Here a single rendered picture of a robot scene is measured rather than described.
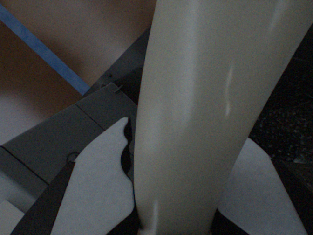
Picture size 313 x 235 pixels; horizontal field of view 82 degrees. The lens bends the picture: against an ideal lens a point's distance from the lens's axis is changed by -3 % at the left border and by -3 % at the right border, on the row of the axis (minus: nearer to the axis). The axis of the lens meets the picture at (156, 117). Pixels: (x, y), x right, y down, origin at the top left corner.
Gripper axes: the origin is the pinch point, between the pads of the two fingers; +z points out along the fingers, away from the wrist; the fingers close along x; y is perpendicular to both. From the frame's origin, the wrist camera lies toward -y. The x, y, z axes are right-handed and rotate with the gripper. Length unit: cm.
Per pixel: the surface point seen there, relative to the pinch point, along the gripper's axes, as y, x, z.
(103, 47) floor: 13, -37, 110
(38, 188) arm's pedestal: 37, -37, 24
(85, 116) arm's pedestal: 35, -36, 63
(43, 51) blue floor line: 15, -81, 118
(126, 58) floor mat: 19, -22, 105
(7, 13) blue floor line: -9, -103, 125
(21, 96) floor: 49, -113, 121
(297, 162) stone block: 21.6, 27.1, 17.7
